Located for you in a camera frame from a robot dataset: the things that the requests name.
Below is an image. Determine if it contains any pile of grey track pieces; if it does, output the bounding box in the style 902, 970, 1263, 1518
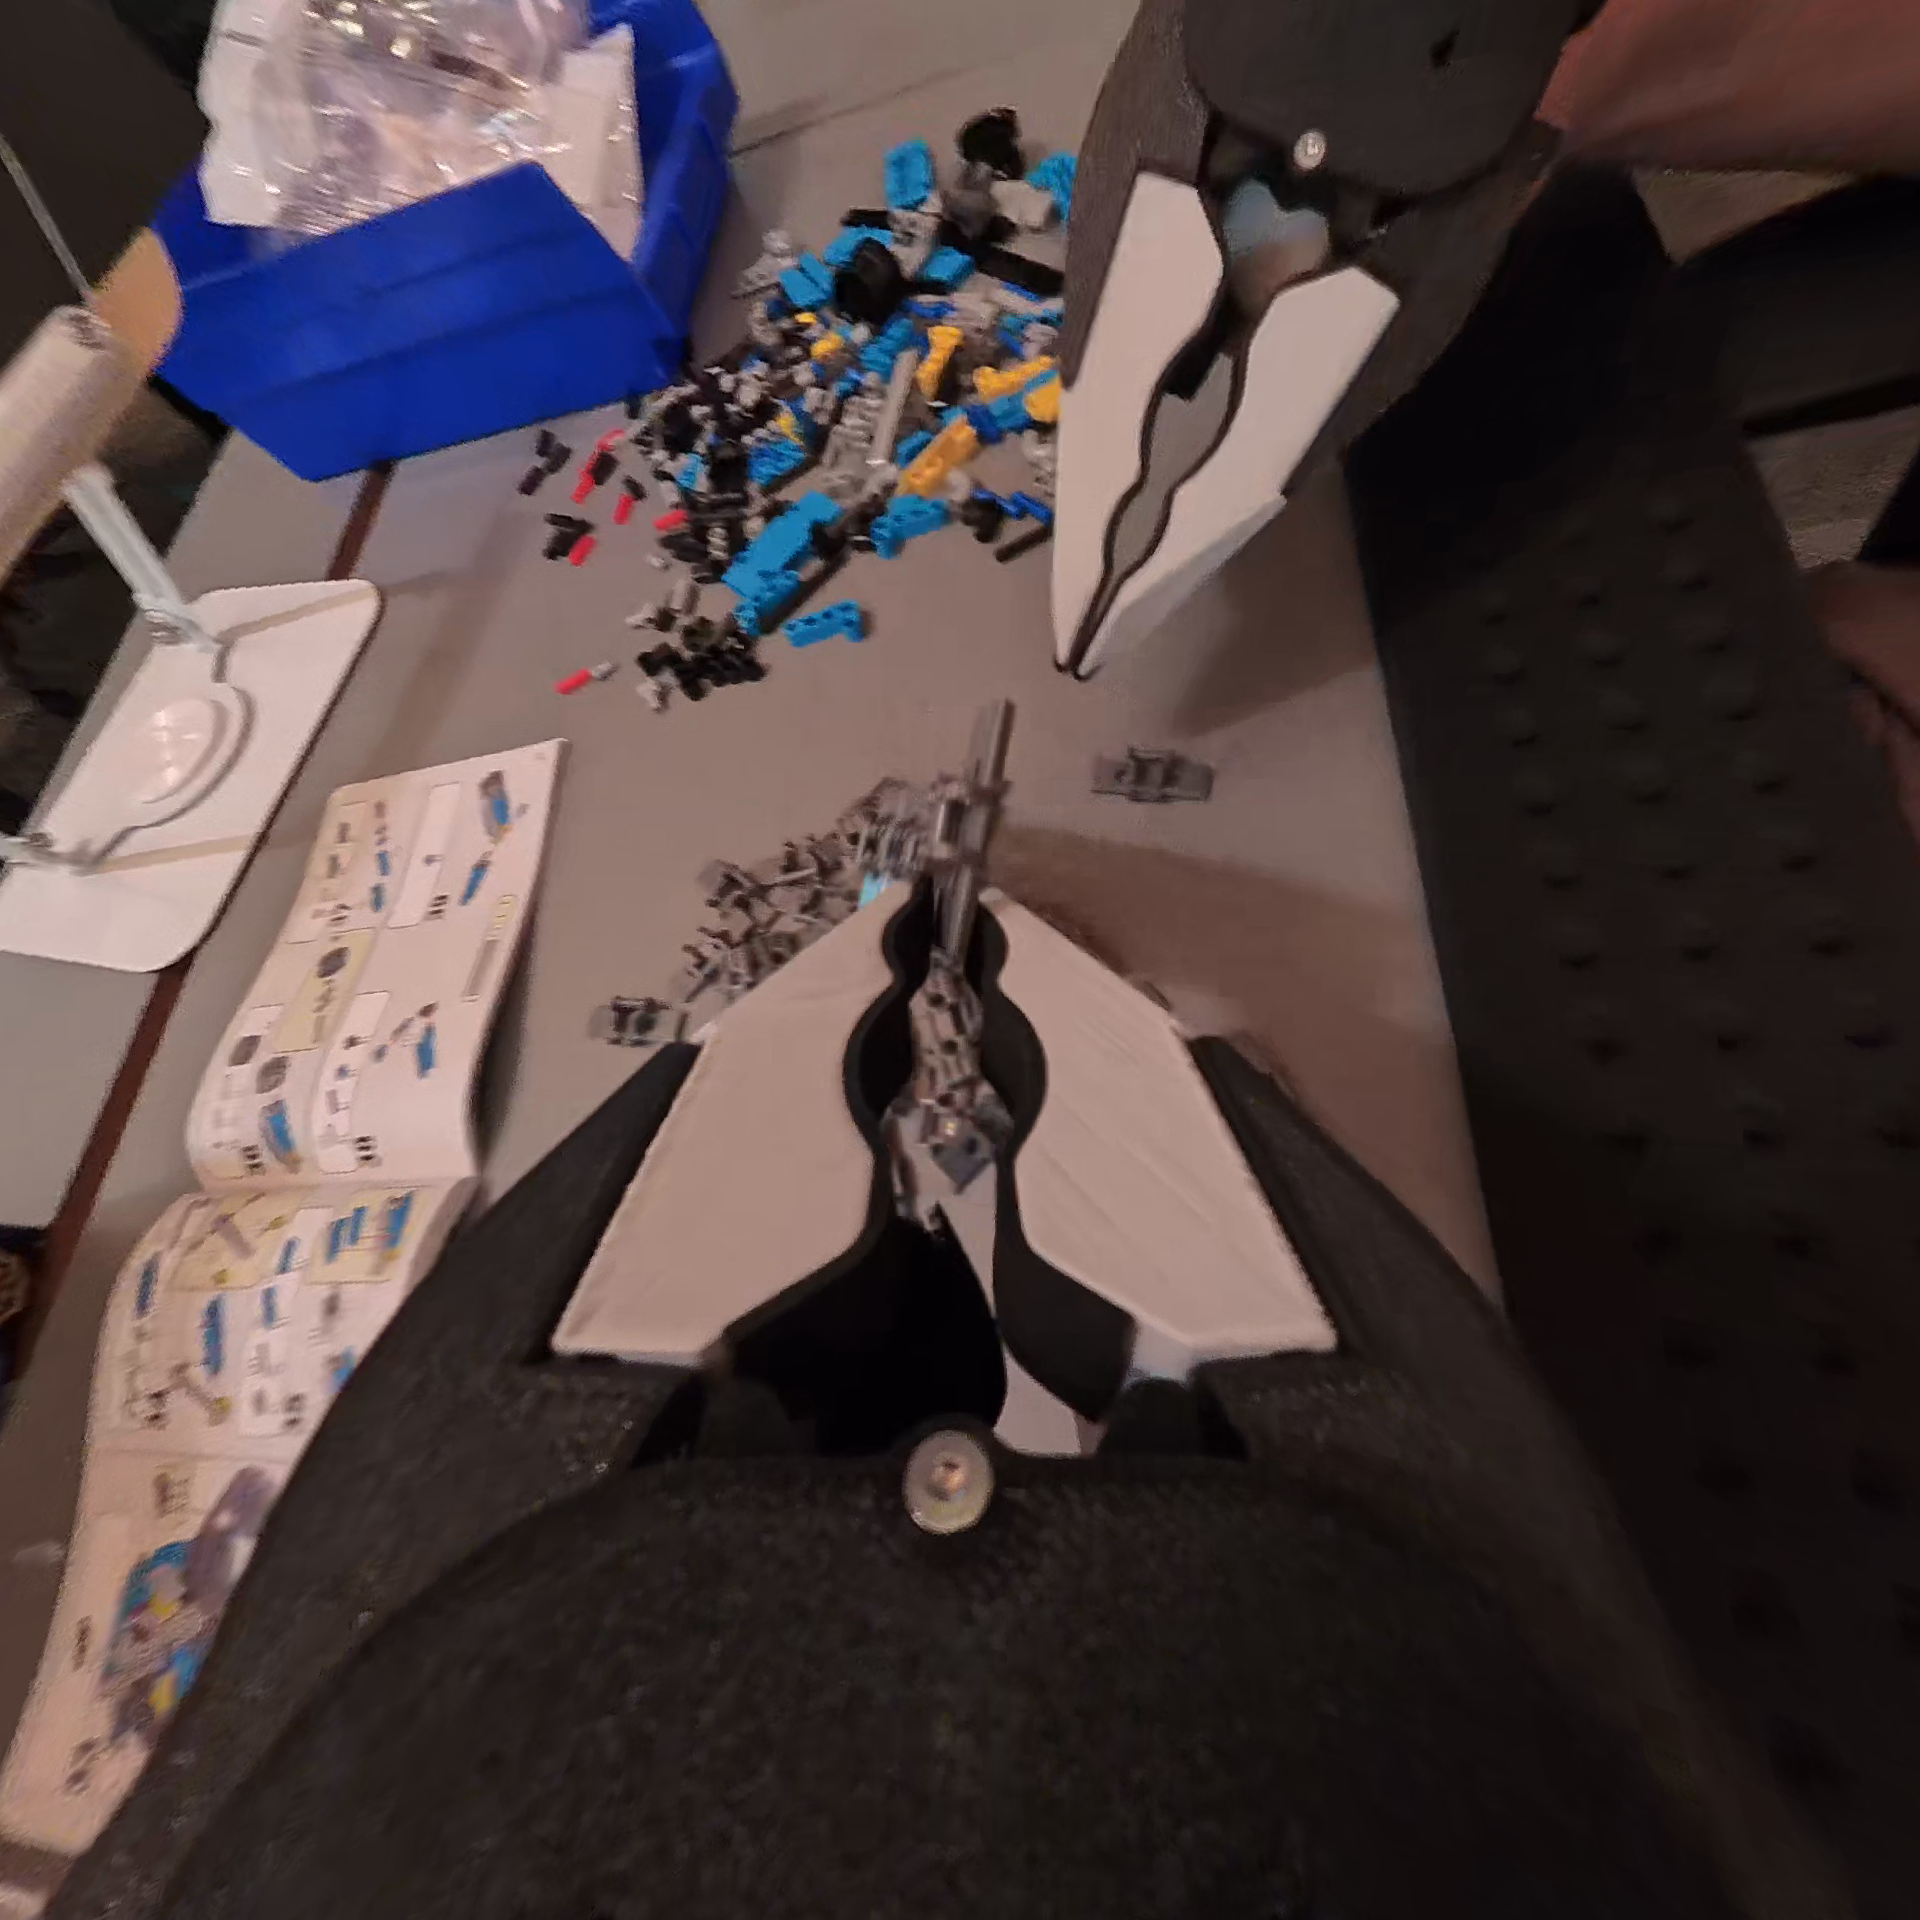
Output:
590, 769, 965, 1058

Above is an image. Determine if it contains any clear plastic bags bundle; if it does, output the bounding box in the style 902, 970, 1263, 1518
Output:
190, 0, 651, 251

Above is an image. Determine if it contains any person's right hand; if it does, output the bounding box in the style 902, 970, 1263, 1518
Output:
1536, 0, 1920, 172

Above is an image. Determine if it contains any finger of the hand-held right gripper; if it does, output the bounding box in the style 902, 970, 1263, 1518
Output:
1080, 273, 1403, 680
1050, 172, 1225, 672

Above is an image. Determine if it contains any building instruction booklet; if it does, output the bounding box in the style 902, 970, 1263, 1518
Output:
0, 736, 575, 1865

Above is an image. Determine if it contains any blue plastic bin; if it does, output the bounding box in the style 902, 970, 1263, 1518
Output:
149, 0, 740, 482

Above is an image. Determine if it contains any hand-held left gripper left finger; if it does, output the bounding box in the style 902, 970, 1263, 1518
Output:
549, 881, 932, 1372

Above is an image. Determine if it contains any black panel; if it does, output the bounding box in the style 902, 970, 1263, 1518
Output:
0, 0, 215, 306

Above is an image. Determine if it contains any single grey track link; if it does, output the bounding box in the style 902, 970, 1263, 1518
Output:
1089, 747, 1223, 805

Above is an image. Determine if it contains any white adjustable stand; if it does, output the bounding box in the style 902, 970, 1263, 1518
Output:
0, 224, 383, 973

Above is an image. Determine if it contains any grey toy track chain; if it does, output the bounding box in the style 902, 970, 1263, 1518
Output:
882, 699, 1028, 1221

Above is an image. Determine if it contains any grey desk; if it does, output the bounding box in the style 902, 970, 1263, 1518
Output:
0, 0, 1513, 1655

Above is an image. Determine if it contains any heap of blue black bricks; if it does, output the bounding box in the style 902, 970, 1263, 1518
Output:
622, 103, 1083, 708

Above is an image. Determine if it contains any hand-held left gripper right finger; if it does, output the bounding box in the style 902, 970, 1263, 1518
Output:
973, 890, 1340, 1375

